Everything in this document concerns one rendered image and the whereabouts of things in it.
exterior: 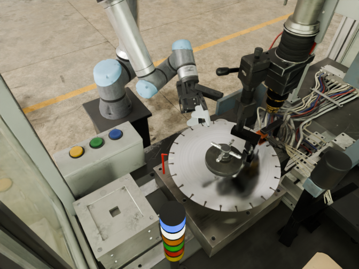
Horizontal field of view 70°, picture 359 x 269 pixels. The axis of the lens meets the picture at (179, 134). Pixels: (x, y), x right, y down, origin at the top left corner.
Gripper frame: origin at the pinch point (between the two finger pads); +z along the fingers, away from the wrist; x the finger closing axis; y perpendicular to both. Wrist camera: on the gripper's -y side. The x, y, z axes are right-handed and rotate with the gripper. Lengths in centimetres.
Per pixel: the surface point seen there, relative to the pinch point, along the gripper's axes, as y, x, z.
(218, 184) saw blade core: 4.7, 19.4, 18.5
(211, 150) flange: 3.3, 14.0, 8.3
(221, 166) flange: 2.3, 17.6, 13.8
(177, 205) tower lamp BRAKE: 19, 45, 19
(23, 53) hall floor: 142, -204, -161
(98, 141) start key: 37.7, 1.7, -2.8
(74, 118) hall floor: 79, -137, -53
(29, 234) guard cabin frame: 38, 57, 17
